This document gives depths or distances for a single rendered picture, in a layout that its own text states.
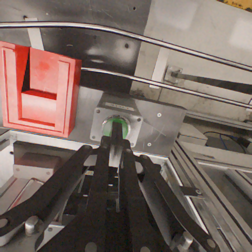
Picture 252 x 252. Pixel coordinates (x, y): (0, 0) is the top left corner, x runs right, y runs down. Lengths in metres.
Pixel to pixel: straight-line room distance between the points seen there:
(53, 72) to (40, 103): 0.07
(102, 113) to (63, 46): 0.40
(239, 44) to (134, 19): 1.11
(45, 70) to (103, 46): 0.27
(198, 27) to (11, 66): 1.26
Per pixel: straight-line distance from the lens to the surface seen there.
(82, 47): 0.59
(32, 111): 0.36
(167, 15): 1.34
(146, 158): 0.16
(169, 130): 0.40
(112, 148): 0.17
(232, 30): 1.53
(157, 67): 0.46
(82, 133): 0.39
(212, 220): 0.33
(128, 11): 0.59
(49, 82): 0.36
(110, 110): 0.24
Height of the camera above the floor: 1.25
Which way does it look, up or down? 67 degrees down
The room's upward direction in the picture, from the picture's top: 172 degrees clockwise
